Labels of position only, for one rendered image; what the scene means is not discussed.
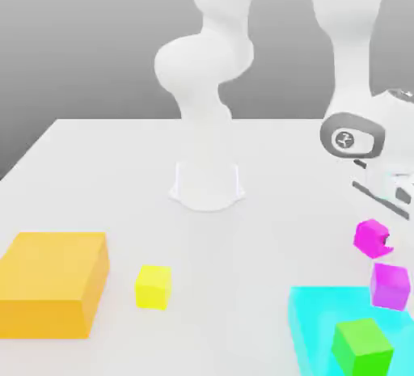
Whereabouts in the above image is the large orange box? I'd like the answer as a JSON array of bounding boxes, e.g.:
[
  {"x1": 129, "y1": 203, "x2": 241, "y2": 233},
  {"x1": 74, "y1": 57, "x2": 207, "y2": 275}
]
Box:
[{"x1": 0, "y1": 231, "x2": 111, "y2": 340}]

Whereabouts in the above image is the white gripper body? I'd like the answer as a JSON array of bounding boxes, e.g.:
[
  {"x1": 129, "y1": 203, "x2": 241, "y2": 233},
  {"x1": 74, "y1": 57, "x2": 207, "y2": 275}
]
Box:
[{"x1": 350, "y1": 177, "x2": 414, "y2": 233}]

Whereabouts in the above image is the small magenta cube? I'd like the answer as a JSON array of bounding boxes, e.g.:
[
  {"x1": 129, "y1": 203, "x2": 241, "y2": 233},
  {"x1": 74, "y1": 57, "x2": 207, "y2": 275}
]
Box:
[{"x1": 353, "y1": 218, "x2": 395, "y2": 260}]

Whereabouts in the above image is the large cyan box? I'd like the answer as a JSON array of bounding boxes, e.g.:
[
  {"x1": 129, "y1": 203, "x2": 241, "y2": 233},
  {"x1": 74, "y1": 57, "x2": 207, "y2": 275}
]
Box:
[{"x1": 286, "y1": 285, "x2": 414, "y2": 376}]

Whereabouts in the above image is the small purple cube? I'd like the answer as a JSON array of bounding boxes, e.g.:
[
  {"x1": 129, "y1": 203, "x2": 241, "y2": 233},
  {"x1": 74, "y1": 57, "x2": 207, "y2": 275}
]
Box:
[{"x1": 370, "y1": 262, "x2": 411, "y2": 313}]

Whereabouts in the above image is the small yellow cube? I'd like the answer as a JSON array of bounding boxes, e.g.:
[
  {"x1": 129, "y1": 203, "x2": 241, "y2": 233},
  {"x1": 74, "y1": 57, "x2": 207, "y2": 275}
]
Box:
[{"x1": 134, "y1": 264, "x2": 173, "y2": 311}]

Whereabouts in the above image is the small green cube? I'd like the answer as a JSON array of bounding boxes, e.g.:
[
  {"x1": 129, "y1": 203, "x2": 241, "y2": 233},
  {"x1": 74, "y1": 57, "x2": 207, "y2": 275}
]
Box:
[{"x1": 331, "y1": 317, "x2": 395, "y2": 376}]

